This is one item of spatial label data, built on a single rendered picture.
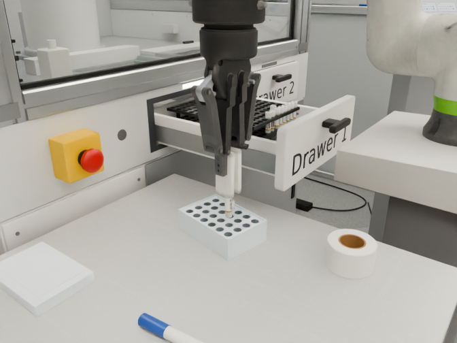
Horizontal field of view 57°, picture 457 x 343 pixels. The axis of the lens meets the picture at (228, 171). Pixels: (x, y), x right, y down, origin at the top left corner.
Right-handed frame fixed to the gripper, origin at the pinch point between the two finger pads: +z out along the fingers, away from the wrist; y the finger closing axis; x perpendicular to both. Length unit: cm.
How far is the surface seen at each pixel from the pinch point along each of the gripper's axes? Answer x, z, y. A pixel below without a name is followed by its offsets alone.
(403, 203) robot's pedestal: 16, 19, -44
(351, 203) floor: -35, 88, -167
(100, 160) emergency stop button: -20.9, 1.0, 6.8
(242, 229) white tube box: 2.6, 9.1, -0.1
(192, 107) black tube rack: -24.4, -1.4, -20.4
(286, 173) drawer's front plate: 3.6, 3.5, -11.5
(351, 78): -53, 23, -192
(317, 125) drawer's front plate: 3.7, -2.2, -21.9
